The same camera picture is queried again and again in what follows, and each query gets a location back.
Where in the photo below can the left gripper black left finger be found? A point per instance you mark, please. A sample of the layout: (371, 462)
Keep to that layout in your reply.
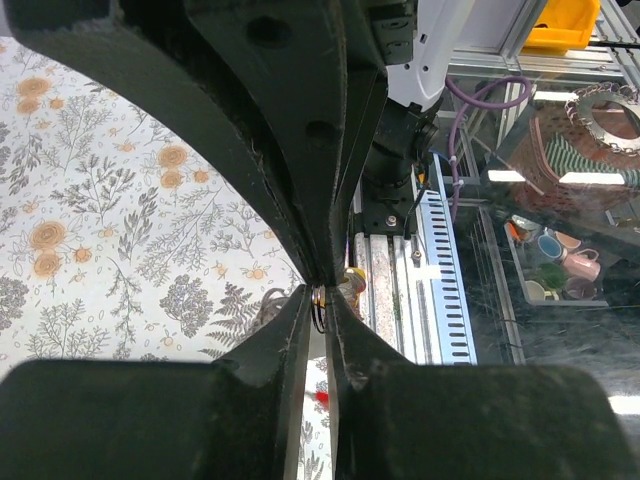
(238, 417)

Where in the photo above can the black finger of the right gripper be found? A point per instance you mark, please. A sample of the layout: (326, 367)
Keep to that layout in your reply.
(366, 88)
(257, 88)

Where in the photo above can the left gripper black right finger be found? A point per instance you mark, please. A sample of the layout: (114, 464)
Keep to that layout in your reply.
(393, 419)

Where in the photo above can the steel key holder red handle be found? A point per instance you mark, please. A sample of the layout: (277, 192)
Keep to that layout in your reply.
(273, 301)

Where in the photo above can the key with yellow tag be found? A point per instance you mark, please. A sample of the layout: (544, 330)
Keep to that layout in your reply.
(352, 285)

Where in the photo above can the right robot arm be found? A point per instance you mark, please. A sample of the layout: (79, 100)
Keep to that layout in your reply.
(416, 39)

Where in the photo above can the yellow plastic bin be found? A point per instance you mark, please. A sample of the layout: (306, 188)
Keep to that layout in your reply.
(564, 25)

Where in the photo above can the blue mug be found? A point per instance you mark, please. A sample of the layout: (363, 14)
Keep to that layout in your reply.
(551, 247)

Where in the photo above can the pink mug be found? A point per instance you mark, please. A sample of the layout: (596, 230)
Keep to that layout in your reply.
(577, 259)

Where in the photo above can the perforated cable duct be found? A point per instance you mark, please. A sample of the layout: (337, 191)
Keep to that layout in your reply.
(450, 317)

